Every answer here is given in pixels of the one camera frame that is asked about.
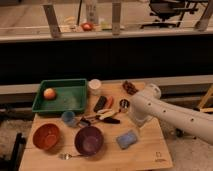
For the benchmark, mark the blue sponge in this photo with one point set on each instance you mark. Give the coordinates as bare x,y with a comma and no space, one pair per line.
127,139

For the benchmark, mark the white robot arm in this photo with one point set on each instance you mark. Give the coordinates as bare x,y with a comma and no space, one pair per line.
146,104

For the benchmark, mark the brown sausage link toy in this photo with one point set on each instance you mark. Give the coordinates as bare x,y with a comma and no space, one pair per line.
129,87

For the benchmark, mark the purple bowl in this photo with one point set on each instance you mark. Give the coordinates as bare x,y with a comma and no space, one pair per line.
89,141

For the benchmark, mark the red bowl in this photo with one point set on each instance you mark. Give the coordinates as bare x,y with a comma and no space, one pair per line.
46,136

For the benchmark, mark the orange carrot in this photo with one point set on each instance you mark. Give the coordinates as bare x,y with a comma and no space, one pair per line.
109,102

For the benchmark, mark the black rectangular block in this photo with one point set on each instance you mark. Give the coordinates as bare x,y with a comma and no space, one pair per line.
100,103

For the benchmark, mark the small round tin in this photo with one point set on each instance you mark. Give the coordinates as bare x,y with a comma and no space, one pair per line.
124,105

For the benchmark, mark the green plastic tray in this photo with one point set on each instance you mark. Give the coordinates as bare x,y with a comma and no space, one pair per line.
71,95

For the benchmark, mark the small blue cup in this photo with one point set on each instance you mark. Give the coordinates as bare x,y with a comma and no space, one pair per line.
68,117

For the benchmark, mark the orange apple in tray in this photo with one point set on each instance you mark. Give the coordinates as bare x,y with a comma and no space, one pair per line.
49,94

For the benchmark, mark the red fruit on shelf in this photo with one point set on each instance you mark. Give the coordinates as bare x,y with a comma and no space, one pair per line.
87,26

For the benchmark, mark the metal spoon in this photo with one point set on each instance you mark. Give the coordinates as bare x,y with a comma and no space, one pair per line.
67,156

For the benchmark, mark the black office chair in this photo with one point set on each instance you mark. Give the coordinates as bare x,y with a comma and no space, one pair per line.
170,13

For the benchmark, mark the black chair at left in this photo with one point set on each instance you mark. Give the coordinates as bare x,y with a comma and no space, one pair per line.
12,164

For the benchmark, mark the black handled scissors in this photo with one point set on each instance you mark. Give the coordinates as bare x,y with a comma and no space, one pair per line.
103,115

